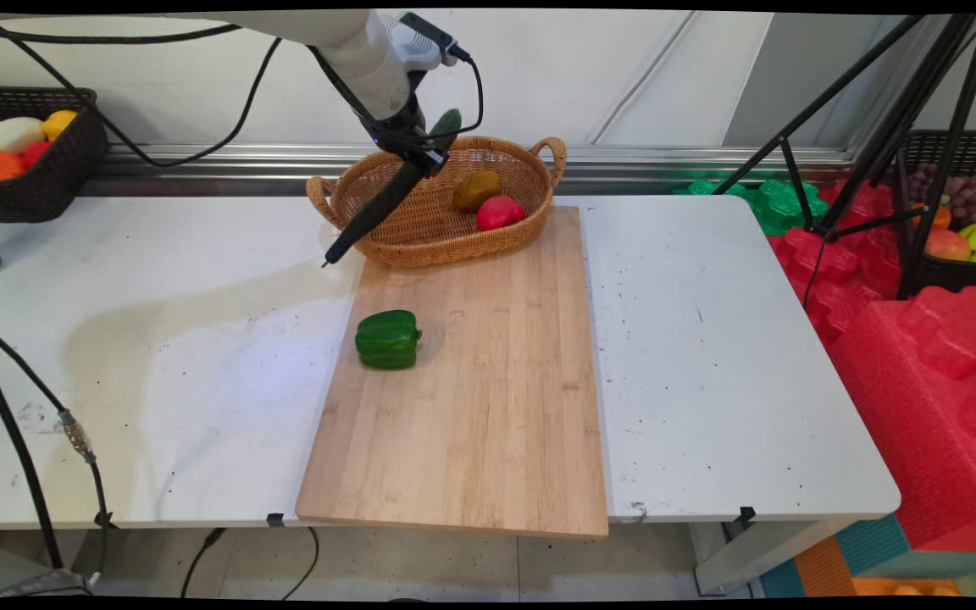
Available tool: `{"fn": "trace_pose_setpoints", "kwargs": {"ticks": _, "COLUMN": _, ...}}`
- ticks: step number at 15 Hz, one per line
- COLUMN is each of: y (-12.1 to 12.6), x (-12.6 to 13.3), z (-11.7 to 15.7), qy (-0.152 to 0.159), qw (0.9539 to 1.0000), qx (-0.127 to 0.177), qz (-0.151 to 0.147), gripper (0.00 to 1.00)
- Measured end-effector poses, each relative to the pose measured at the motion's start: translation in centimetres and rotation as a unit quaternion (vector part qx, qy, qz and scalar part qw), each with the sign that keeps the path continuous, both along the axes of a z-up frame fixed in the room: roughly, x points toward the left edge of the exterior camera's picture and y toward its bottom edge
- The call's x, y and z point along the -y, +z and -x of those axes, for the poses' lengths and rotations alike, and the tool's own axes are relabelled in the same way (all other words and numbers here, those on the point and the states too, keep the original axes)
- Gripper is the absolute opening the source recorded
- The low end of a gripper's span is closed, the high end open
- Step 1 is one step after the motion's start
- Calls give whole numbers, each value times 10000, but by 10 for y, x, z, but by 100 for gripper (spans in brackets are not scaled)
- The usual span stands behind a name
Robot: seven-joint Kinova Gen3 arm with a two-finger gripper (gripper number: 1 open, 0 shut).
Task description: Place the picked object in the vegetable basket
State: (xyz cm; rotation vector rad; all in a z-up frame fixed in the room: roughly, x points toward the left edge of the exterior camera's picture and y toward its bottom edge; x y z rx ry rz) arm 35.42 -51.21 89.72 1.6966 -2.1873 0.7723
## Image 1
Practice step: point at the dark woven fruit basket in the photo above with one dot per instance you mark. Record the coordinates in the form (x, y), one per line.
(39, 195)

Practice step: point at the teal and orange foam mat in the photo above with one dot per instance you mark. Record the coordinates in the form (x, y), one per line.
(869, 542)

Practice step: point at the purple grapes bunch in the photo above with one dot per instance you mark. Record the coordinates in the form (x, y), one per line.
(968, 197)

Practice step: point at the red foam mat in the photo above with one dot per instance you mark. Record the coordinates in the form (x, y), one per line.
(852, 271)

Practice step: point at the white table leg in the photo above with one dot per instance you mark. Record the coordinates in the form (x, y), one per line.
(759, 555)

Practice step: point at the small red fruit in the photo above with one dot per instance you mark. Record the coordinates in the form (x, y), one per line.
(35, 152)

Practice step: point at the small orange fruit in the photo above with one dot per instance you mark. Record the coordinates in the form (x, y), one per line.
(939, 217)

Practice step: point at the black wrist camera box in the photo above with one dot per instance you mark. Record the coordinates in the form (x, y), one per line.
(430, 36)

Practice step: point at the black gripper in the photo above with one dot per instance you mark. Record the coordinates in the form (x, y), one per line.
(403, 123)

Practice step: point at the green foam mat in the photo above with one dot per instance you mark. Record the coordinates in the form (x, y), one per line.
(780, 207)

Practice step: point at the black plastic crate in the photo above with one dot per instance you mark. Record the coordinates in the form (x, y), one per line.
(954, 277)

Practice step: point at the cream white melon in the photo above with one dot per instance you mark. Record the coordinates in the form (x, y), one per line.
(9, 135)

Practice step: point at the brown potato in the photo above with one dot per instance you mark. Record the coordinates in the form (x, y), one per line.
(477, 191)

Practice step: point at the red foam blocks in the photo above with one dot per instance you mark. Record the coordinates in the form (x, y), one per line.
(920, 407)

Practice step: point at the red round fruit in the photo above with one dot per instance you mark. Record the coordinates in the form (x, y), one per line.
(501, 213)

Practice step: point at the woven wicker basket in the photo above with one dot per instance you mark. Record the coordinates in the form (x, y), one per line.
(437, 233)

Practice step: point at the green bell pepper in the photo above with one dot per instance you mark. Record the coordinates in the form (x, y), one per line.
(388, 341)

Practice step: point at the wooden cutting board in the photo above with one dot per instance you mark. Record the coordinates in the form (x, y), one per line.
(496, 457)

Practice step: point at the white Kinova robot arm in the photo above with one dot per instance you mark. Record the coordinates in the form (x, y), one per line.
(361, 59)

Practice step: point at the long dark green cucumber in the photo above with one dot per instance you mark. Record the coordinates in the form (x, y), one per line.
(369, 216)

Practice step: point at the peach coloured fruit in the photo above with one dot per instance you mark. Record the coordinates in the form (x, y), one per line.
(948, 246)

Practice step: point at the black tripod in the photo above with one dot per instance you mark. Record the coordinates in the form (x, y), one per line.
(925, 85)

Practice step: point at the aluminium wall rail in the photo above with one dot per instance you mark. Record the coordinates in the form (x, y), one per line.
(691, 165)

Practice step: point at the yellow fruit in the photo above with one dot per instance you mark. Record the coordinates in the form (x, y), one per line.
(60, 124)

